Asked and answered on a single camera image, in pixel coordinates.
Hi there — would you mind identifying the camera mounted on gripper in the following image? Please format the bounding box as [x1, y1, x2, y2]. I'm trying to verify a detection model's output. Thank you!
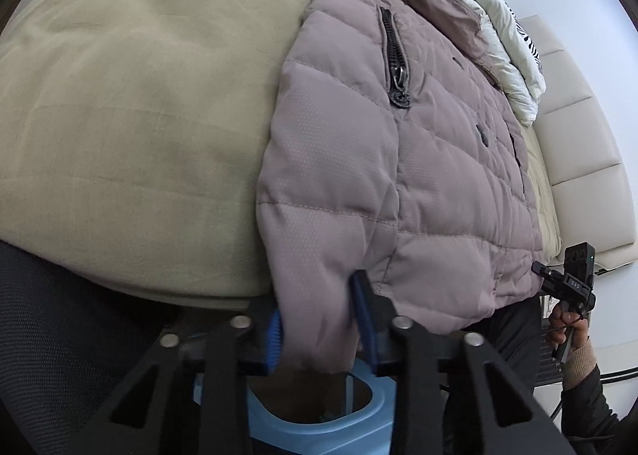
[563, 242, 595, 288]

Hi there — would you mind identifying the white folded duvet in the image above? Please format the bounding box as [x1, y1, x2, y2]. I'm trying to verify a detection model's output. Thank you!
[461, 0, 546, 127]

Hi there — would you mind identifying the beige padded headboard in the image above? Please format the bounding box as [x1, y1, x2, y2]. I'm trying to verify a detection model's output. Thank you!
[521, 16, 637, 275]

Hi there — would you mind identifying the light blue plastic stool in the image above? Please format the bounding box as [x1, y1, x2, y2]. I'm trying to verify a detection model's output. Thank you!
[193, 359, 396, 454]

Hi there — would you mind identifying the right forearm dark sleeve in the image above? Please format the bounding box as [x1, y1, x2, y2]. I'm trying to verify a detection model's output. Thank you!
[561, 365, 621, 454]

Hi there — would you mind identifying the mauve puffer jacket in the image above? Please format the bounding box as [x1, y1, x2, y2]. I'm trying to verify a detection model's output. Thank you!
[256, 0, 543, 373]

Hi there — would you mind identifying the right hand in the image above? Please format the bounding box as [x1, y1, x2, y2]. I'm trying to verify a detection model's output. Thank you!
[547, 304, 597, 390]

